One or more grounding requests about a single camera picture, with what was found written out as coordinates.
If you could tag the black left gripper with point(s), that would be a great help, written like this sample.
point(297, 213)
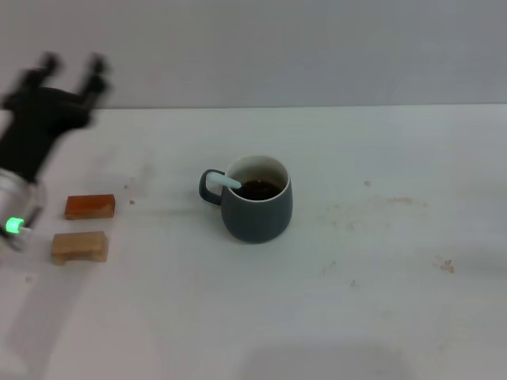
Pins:
point(39, 122)

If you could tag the dark grey ceramic mug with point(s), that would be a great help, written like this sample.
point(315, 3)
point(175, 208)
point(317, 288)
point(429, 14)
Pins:
point(257, 219)

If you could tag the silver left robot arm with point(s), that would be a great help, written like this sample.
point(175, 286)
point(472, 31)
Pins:
point(17, 206)

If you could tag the reddish brown wooden block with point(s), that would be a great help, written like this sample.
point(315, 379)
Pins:
point(91, 206)

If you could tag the light wooden block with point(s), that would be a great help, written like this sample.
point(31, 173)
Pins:
point(79, 243)

